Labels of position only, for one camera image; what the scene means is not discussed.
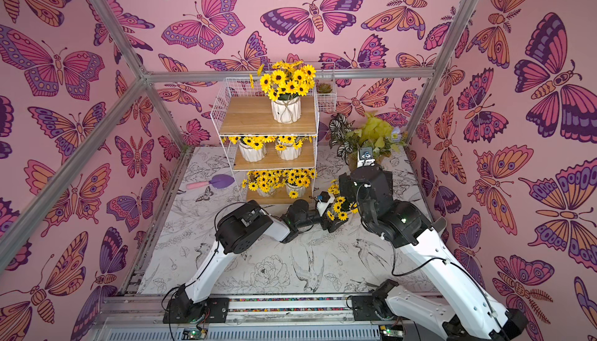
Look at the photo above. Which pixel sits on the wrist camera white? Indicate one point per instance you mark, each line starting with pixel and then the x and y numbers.
pixel 365 157
pixel 324 201

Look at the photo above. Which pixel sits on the small succulent in wire basket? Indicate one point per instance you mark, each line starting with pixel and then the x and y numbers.
pixel 324 88

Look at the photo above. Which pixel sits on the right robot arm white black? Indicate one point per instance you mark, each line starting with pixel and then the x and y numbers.
pixel 467 312

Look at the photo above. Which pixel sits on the white grey gardening glove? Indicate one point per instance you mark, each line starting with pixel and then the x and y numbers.
pixel 440 225

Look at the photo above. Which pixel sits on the sunflower pot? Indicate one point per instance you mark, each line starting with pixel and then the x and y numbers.
pixel 285 84
pixel 290 148
pixel 341 209
pixel 264 182
pixel 252 148
pixel 298 180

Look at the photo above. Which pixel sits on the white wire shelf rack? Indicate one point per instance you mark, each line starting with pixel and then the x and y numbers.
pixel 242 109

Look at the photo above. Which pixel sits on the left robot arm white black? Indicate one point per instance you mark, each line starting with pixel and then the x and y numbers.
pixel 235 233

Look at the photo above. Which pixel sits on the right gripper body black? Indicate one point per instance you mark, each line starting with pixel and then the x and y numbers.
pixel 347 189

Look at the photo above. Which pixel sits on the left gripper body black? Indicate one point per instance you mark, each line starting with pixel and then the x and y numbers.
pixel 324 225

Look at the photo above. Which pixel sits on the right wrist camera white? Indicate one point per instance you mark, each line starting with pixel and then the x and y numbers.
pixel 365 157

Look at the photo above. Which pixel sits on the leafy plant in glass vase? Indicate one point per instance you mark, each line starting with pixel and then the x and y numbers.
pixel 380 136

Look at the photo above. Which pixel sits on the purple pink garden trowel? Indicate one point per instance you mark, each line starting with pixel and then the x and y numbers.
pixel 220 181

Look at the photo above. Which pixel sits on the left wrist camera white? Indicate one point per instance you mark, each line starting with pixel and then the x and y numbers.
pixel 324 201

